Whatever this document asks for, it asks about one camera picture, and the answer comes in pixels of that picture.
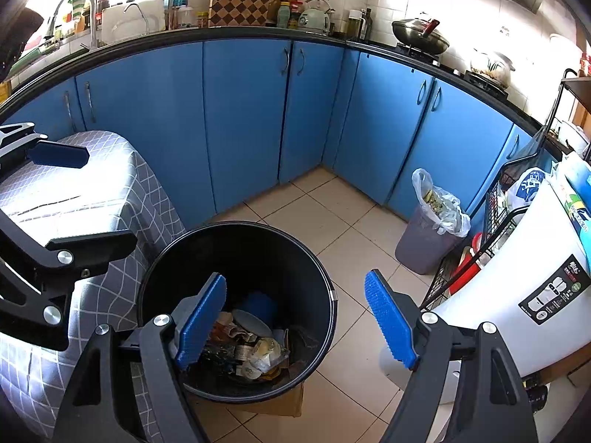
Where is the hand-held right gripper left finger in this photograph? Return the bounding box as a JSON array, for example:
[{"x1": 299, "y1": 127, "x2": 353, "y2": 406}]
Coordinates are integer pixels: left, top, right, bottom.
[{"x1": 53, "y1": 272, "x2": 228, "y2": 443}]

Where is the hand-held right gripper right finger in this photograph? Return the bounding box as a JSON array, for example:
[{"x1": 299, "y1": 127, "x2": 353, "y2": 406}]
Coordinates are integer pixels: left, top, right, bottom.
[{"x1": 365, "y1": 268, "x2": 539, "y2": 443}]

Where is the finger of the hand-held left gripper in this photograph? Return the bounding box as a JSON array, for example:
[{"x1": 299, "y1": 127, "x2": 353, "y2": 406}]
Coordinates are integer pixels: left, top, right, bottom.
[
  {"x1": 0, "y1": 122, "x2": 90, "y2": 171},
  {"x1": 0, "y1": 210, "x2": 138, "y2": 287}
]

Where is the clear plastic lid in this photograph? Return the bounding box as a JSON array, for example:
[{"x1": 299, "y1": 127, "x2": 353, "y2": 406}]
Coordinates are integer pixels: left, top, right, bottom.
[{"x1": 232, "y1": 309, "x2": 273, "y2": 340}]

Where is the black trash can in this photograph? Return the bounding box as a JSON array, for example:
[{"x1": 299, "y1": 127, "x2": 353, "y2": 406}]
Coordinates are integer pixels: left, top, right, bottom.
[{"x1": 137, "y1": 220, "x2": 337, "y2": 403}]

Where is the blue checked tablecloth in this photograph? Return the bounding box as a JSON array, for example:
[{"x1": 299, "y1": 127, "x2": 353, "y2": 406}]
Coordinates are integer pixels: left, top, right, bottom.
[{"x1": 0, "y1": 130, "x2": 188, "y2": 441}]

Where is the grey bin with plastic bag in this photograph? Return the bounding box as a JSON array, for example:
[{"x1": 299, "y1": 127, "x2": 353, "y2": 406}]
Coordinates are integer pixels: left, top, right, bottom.
[{"x1": 394, "y1": 168, "x2": 472, "y2": 275}]

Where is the red container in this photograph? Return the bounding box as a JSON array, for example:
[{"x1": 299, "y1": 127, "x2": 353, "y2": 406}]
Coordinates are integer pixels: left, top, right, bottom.
[{"x1": 450, "y1": 233, "x2": 485, "y2": 295}]

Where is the flat cardboard piece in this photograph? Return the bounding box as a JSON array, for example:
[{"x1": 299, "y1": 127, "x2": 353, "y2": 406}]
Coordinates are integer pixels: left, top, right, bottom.
[{"x1": 226, "y1": 381, "x2": 305, "y2": 418}]

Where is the white appliance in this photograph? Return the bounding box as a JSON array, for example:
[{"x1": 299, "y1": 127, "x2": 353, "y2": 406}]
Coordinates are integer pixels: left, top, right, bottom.
[{"x1": 379, "y1": 180, "x2": 591, "y2": 407}]

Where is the tall chrome faucet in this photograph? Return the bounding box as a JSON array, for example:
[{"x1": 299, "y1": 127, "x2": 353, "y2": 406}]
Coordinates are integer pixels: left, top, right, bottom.
[{"x1": 44, "y1": 0, "x2": 100, "y2": 51}]

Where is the small chrome faucet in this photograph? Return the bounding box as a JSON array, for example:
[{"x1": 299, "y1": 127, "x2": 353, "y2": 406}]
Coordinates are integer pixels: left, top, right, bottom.
[{"x1": 122, "y1": 2, "x2": 151, "y2": 33}]

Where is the white dish tub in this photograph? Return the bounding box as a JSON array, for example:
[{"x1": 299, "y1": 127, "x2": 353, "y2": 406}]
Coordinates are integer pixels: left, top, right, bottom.
[{"x1": 102, "y1": 0, "x2": 167, "y2": 42}]

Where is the blue kitchen base cabinet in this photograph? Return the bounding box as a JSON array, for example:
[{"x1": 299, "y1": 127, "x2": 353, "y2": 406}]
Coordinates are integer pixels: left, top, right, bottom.
[{"x1": 0, "y1": 39, "x2": 561, "y2": 222}]

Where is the white bag blue print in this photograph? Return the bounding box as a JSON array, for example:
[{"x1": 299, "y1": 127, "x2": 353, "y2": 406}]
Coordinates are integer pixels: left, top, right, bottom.
[{"x1": 505, "y1": 167, "x2": 548, "y2": 215}]

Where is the black kitchen countertop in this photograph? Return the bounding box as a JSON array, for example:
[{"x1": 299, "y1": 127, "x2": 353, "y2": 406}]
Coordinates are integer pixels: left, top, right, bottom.
[{"x1": 0, "y1": 25, "x2": 555, "y2": 148}]

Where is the teal paper package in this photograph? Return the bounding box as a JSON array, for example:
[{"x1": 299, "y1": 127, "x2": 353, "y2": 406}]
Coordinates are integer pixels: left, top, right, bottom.
[{"x1": 561, "y1": 152, "x2": 591, "y2": 236}]

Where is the black gas stove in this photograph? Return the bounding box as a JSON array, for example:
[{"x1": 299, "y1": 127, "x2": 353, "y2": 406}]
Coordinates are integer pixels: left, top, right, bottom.
[{"x1": 394, "y1": 44, "x2": 511, "y2": 100}]

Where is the white clay pot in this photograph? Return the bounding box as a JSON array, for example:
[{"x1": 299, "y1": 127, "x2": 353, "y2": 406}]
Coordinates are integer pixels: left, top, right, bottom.
[{"x1": 468, "y1": 46, "x2": 515, "y2": 86}]

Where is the steel wok with lid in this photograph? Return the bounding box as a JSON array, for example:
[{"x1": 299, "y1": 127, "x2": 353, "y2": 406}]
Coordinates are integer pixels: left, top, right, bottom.
[{"x1": 392, "y1": 11, "x2": 451, "y2": 56}]

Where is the pale green kettle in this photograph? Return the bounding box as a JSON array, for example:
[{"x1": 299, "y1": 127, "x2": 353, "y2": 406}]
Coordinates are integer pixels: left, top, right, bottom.
[{"x1": 298, "y1": 0, "x2": 335, "y2": 35}]

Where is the black wire rack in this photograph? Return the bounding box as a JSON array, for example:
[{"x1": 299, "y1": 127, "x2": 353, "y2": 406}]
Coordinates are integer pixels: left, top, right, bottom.
[{"x1": 420, "y1": 68, "x2": 591, "y2": 310}]

